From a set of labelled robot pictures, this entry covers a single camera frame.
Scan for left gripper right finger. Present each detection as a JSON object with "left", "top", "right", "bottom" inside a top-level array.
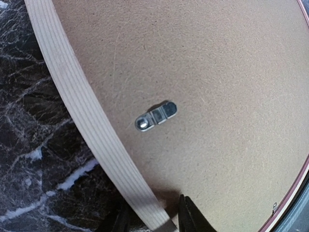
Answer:
[{"left": 178, "top": 194, "right": 216, "bottom": 232}]

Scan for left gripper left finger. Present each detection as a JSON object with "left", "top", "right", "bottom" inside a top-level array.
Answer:
[{"left": 112, "top": 205, "right": 130, "bottom": 232}]

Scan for pink wooden picture frame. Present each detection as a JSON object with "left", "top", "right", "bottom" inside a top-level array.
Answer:
[{"left": 24, "top": 0, "right": 309, "bottom": 232}]

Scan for brown cardboard backing board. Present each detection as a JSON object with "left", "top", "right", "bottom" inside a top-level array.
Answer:
[{"left": 50, "top": 0, "right": 309, "bottom": 232}]

